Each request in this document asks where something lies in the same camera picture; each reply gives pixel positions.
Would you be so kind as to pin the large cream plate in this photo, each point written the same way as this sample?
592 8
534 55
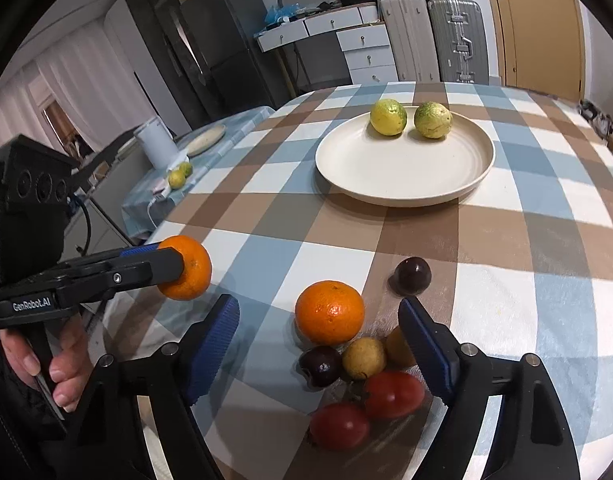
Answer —
401 170

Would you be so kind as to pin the yellow-green citrus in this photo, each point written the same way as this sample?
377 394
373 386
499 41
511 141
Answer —
388 117

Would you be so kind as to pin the white kettle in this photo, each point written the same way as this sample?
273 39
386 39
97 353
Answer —
154 145

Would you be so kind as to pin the dark purple plum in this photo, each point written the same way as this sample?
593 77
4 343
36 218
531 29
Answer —
411 275
320 366

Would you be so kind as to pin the small green citrus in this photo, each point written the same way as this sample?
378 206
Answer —
187 167
176 179

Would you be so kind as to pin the red tomato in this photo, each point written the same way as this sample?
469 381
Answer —
340 425
394 394

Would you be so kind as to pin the small orange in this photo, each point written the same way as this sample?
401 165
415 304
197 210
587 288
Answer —
196 270

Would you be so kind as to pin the silver suitcase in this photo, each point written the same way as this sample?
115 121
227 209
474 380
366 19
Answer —
456 35

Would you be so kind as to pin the white curtain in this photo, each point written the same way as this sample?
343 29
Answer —
71 75

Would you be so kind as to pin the brown blue checkered tablecloth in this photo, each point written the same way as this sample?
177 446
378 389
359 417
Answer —
536 240

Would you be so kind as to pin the mottled green citrus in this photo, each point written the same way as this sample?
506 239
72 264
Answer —
433 120

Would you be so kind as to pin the black refrigerator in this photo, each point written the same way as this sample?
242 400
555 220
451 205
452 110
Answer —
226 45

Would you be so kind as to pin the white desk with drawers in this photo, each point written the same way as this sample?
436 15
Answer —
366 40

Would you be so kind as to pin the large orange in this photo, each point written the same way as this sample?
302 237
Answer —
329 312

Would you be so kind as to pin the small cream plate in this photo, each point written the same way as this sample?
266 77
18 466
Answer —
206 141

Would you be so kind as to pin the small yellow-brown fruit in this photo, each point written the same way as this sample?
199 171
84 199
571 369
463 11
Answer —
396 347
364 357

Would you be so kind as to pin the beige suitcase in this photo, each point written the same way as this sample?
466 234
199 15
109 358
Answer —
409 40

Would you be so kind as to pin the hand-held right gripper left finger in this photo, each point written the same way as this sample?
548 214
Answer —
214 350

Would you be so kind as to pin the person's left hand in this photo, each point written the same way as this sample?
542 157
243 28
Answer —
71 360

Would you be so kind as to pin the wooden door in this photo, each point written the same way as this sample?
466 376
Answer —
536 25

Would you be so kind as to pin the black wardrobe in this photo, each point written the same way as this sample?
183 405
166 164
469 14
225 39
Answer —
156 35

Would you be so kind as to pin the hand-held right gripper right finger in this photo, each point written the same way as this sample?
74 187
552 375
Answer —
426 355

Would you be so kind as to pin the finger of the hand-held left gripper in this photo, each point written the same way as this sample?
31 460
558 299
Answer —
136 251
136 275

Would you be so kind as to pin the blue plastic bag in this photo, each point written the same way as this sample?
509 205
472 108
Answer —
281 14

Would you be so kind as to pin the pale blue checkered tablecloth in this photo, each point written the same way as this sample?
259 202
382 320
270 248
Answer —
236 125

